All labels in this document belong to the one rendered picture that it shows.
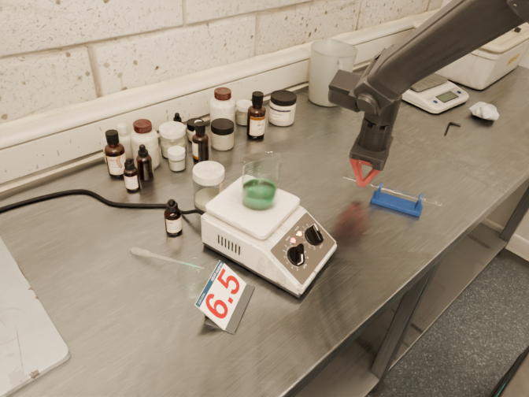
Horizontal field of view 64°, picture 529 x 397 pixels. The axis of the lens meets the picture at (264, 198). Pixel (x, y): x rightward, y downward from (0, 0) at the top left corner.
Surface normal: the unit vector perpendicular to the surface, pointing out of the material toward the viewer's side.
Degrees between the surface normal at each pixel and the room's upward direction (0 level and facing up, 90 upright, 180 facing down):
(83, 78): 90
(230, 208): 0
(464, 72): 93
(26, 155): 90
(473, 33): 131
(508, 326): 0
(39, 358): 0
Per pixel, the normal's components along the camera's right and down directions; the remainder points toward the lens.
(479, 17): -0.57, 0.82
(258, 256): -0.55, 0.49
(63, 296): 0.07, -0.78
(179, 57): 0.67, 0.50
